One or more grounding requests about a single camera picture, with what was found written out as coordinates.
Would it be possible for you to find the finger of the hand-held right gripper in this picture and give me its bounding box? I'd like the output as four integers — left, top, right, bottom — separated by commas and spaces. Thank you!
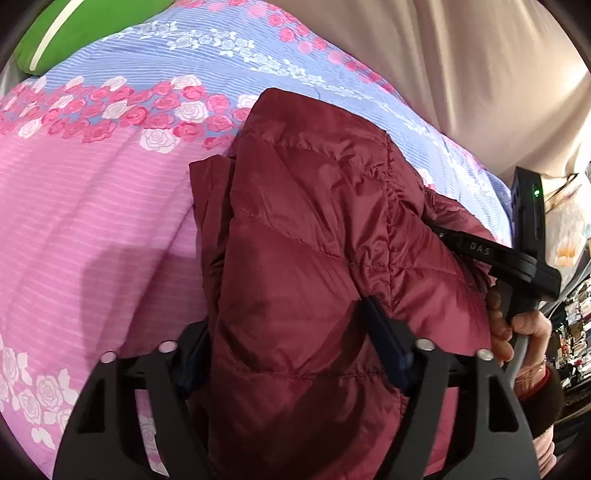
428, 223, 514, 269

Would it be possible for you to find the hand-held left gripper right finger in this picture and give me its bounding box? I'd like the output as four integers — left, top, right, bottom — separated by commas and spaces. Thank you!
361, 298, 542, 480

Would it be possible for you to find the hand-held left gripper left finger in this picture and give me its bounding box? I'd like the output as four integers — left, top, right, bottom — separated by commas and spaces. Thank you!
52, 318, 214, 480

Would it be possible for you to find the maroon quilted down jacket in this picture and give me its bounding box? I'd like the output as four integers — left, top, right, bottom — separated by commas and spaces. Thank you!
188, 88, 513, 480

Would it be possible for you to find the person's right forearm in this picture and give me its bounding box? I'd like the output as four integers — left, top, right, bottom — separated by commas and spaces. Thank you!
513, 362, 570, 480

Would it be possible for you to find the person's right hand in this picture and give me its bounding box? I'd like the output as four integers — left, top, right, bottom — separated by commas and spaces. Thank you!
485, 286, 555, 400

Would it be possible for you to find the white floral quilt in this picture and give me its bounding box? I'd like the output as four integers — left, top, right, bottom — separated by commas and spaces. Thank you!
542, 175, 591, 278

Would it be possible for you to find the cluttered shelf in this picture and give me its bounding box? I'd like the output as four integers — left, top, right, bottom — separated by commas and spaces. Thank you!
549, 272, 591, 404

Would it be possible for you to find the beige curtain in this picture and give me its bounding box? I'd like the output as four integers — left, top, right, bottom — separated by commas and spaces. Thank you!
277, 0, 591, 178

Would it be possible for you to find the pink rose print bed sheet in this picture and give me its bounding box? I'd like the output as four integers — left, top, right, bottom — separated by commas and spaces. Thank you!
0, 0, 515, 480

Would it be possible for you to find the green plush pillow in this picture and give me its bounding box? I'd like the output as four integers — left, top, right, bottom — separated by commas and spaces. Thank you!
14, 0, 174, 77

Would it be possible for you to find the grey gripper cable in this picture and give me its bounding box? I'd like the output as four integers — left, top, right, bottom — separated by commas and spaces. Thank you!
503, 333, 533, 378

